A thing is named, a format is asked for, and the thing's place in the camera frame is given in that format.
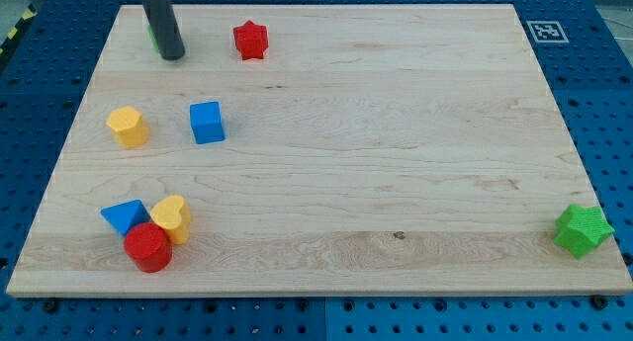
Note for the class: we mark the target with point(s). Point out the green circle block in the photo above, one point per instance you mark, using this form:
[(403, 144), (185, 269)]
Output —
[(153, 39)]

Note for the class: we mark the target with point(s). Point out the light wooden board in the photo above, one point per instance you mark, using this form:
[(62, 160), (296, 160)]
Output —
[(407, 150)]

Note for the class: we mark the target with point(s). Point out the blue cube block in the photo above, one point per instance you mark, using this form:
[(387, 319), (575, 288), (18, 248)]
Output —
[(206, 122)]

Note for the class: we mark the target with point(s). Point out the red star block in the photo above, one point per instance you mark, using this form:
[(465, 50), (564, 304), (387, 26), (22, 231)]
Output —
[(251, 40)]

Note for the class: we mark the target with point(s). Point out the yellow heart block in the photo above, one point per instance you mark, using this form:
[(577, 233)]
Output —
[(173, 215)]

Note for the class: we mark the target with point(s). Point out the red cylinder block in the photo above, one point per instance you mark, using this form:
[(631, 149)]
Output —
[(148, 247)]

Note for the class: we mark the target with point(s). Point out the blue triangle block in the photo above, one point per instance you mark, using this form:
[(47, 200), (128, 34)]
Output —
[(123, 217)]

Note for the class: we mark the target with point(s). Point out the yellow hexagon block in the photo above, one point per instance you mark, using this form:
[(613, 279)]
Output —
[(128, 127)]

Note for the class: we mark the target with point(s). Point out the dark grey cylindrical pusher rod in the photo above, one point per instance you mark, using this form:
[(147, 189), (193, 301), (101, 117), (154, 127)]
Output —
[(164, 28)]

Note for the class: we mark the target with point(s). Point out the white fiducial marker tag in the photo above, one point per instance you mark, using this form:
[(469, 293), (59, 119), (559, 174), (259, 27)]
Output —
[(547, 31)]

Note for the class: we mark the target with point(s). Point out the green star block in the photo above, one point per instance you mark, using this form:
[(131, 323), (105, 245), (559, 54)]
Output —
[(581, 230)]

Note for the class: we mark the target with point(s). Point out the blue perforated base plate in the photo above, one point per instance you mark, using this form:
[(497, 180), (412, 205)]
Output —
[(41, 90)]

